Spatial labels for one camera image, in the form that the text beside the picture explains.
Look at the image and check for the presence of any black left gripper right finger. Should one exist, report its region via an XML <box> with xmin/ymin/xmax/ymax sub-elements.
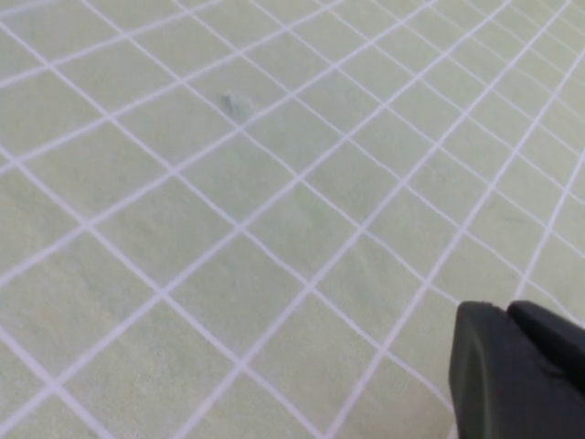
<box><xmin>505</xmin><ymin>299</ymin><xmax>585</xmax><ymax>394</ymax></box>

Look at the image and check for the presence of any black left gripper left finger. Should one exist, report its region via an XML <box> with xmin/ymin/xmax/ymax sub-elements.
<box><xmin>447</xmin><ymin>299</ymin><xmax>585</xmax><ymax>439</ymax></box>

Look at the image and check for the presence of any green white-grid tablecloth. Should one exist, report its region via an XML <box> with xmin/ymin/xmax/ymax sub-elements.
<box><xmin>0</xmin><ymin>0</ymin><xmax>585</xmax><ymax>439</ymax></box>

